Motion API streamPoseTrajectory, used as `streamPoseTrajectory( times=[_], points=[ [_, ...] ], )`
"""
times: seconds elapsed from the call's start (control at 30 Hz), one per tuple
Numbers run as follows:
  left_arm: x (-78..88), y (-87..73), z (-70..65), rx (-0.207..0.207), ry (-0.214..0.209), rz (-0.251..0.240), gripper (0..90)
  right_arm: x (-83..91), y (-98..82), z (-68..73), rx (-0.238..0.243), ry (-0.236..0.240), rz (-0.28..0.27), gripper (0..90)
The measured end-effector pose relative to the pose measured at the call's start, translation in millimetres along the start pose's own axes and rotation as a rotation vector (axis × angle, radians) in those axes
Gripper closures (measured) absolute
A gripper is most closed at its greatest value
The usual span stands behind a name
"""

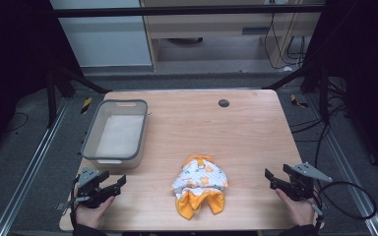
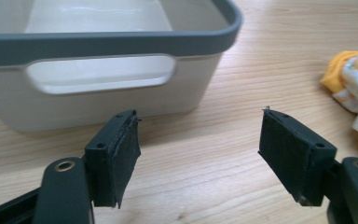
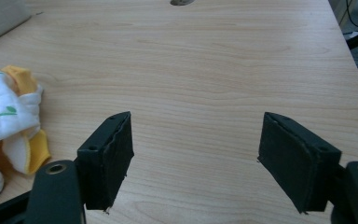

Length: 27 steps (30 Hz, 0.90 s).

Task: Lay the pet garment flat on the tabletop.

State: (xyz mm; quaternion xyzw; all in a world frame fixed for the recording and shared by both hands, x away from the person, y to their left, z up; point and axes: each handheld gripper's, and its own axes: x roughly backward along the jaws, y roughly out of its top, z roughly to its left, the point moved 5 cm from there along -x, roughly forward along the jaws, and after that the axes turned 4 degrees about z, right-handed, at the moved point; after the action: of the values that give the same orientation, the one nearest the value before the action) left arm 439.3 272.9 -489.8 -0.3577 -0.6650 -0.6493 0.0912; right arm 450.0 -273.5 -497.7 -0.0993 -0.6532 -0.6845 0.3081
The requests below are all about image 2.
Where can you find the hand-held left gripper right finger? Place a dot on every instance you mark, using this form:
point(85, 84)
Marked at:
point(295, 155)

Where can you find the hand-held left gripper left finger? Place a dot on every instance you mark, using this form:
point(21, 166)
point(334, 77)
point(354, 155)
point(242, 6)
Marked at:
point(112, 161)

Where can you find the white basket with grey rim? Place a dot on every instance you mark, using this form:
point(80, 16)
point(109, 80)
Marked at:
point(105, 74)

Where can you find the yellow and white patterned cloth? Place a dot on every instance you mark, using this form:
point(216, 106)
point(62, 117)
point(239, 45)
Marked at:
point(355, 84)

